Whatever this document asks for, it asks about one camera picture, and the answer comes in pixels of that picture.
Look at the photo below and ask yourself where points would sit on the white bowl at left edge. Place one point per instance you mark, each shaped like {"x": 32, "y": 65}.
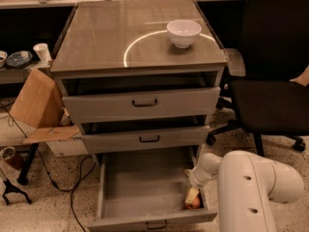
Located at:
{"x": 3, "y": 57}

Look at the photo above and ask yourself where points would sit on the red apple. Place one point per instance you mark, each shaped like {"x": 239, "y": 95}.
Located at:
{"x": 194, "y": 204}

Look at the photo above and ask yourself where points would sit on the grey top drawer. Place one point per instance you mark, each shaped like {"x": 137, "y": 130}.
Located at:
{"x": 123, "y": 98}

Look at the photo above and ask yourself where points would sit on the black tripod stand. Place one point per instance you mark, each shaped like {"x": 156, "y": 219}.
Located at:
{"x": 10, "y": 188}

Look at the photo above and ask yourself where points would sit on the grey middle drawer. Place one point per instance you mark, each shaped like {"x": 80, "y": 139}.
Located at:
{"x": 145, "y": 134}

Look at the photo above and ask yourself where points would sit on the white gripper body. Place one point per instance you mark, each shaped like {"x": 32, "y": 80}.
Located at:
{"x": 195, "y": 179}

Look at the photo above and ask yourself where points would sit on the brown cardboard box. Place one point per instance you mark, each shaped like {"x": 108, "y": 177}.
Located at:
{"x": 39, "y": 105}

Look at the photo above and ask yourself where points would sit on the brown cup on floor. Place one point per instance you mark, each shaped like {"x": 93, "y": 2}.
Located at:
{"x": 12, "y": 157}

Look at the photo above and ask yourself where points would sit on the grey drawer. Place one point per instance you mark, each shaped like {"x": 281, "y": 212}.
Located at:
{"x": 123, "y": 98}
{"x": 145, "y": 134}
{"x": 145, "y": 191}

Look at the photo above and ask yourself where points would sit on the white paper cup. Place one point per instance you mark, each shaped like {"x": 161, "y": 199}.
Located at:
{"x": 43, "y": 52}

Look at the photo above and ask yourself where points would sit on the white ceramic bowl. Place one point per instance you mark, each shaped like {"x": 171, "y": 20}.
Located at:
{"x": 183, "y": 32}

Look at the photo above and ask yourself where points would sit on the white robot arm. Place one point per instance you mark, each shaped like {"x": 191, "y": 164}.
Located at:
{"x": 246, "y": 186}

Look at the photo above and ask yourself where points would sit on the grey drawer cabinet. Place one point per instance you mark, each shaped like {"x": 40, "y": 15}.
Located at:
{"x": 129, "y": 38}

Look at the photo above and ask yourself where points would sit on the dark blue plate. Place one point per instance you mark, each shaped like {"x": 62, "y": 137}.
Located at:
{"x": 19, "y": 60}

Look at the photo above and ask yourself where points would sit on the black office chair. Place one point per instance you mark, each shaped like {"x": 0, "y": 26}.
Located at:
{"x": 268, "y": 72}

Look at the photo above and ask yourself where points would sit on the grey bottom drawer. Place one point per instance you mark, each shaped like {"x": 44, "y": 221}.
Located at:
{"x": 145, "y": 191}

